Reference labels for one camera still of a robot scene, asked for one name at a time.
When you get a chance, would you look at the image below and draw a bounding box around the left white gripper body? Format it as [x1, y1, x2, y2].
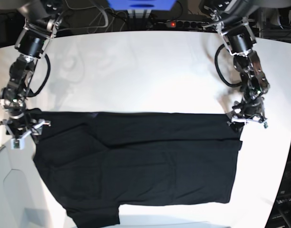
[226, 101, 270, 130]

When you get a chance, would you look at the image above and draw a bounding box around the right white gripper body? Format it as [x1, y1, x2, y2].
[0, 119, 51, 149]

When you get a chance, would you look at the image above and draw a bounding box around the black T-shirt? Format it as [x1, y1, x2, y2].
[31, 111, 242, 228]

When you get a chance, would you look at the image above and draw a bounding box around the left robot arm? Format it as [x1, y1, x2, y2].
[199, 0, 270, 129]

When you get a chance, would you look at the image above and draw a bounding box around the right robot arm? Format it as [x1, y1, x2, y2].
[0, 0, 63, 150]

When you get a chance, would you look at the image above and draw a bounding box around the black power strip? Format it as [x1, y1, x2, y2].
[152, 20, 215, 33]

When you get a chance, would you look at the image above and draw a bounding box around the blue box overhead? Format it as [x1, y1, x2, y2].
[107, 0, 176, 11]

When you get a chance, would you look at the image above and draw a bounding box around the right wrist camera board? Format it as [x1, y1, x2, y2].
[11, 139, 21, 149]

